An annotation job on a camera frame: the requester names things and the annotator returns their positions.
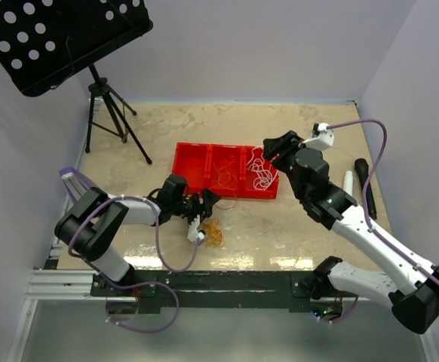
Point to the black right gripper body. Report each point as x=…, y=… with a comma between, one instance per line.
x=286, y=160

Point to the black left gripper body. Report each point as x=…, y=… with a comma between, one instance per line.
x=191, y=207

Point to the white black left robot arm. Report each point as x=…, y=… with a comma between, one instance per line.
x=90, y=225

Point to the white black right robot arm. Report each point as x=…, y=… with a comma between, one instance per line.
x=407, y=283

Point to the red right plastic bin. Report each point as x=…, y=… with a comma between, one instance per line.
x=261, y=180

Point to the red plastic bin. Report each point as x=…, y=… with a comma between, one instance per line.
x=191, y=161
x=261, y=180
x=226, y=174

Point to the red middle plastic bin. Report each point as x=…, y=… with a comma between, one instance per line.
x=226, y=174

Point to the red left plastic bin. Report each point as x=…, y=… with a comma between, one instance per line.
x=191, y=161

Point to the white microphone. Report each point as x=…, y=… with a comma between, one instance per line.
x=348, y=182

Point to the black microphone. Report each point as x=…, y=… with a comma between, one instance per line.
x=362, y=170

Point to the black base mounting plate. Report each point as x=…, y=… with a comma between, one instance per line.
x=291, y=290

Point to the purple metronome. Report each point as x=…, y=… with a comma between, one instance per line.
x=75, y=182

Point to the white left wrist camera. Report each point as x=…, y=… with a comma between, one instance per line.
x=195, y=234

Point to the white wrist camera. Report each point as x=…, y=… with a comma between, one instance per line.
x=322, y=138
x=195, y=234

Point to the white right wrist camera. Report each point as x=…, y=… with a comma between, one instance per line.
x=322, y=138

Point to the aluminium front rail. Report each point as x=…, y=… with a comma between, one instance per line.
x=74, y=284

